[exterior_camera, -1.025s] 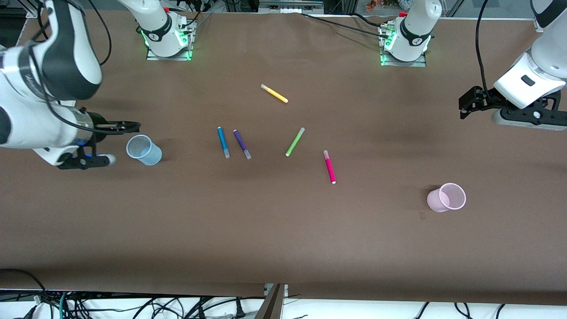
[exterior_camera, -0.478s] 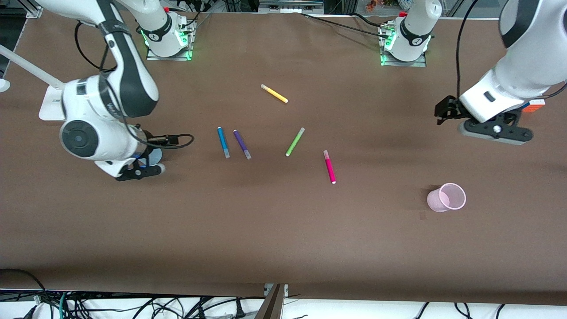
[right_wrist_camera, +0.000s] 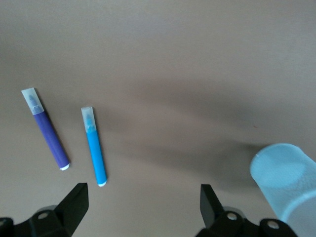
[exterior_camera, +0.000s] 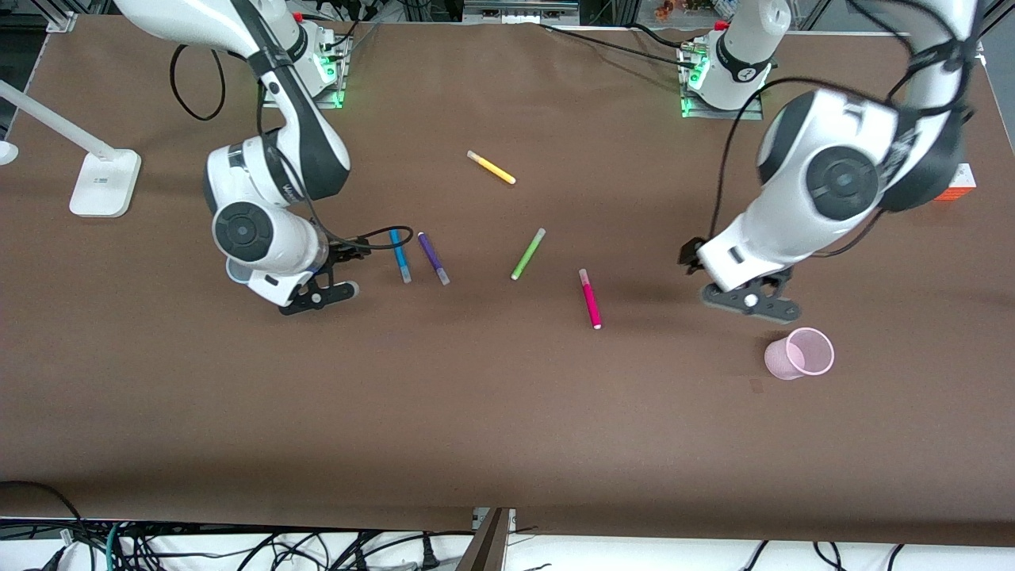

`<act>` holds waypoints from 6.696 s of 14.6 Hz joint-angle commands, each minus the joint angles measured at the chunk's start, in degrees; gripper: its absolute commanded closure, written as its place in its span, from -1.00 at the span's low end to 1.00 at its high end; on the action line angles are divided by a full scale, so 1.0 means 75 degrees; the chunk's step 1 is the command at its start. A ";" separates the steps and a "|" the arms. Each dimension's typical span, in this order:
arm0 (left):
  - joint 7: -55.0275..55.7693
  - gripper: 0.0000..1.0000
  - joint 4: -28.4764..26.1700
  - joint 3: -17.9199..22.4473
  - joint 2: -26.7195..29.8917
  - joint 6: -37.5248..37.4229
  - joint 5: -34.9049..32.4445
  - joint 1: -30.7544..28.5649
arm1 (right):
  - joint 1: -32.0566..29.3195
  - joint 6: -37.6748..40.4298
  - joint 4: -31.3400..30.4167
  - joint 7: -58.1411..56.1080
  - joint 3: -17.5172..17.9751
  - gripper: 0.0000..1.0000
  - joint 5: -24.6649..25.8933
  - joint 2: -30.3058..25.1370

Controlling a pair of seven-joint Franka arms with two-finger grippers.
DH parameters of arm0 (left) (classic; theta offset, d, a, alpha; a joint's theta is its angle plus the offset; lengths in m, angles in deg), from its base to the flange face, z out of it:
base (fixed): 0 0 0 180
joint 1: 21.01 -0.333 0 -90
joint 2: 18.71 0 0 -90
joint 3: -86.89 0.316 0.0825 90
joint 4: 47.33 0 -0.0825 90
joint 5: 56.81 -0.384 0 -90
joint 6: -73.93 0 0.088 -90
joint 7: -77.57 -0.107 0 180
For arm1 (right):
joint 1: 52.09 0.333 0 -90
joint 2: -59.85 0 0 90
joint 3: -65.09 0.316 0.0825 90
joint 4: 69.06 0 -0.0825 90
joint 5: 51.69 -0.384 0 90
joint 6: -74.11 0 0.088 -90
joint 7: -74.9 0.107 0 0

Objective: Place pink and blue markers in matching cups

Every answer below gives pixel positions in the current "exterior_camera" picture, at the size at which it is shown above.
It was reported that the grey network device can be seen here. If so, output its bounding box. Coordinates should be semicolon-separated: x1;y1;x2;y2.
463;0;580;25

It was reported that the black table cable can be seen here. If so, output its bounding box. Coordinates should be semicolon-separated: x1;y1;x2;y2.
538;22;703;68

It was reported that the pink marker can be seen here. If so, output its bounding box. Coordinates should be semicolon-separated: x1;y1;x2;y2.
578;268;603;331

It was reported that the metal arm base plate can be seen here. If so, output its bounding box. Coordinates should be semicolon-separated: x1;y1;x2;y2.
680;44;765;121
301;22;348;110

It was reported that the grey metal table bracket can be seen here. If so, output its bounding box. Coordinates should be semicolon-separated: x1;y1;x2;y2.
456;508;517;571

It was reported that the green marker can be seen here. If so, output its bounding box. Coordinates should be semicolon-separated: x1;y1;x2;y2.
510;228;547;282

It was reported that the white desk lamp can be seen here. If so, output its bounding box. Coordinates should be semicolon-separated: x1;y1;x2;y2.
0;78;143;218

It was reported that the pink mesh cup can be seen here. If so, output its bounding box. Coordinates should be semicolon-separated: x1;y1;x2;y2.
764;327;836;381

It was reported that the purple marker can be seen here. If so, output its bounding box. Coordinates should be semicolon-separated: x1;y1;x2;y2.
417;232;451;287

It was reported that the multicolour puzzle cube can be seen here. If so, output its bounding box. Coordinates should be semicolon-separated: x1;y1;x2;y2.
933;162;977;202

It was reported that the blue marker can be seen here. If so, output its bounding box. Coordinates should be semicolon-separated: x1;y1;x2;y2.
389;227;413;285

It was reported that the yellow marker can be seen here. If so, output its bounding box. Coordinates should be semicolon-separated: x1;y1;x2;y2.
466;150;517;186

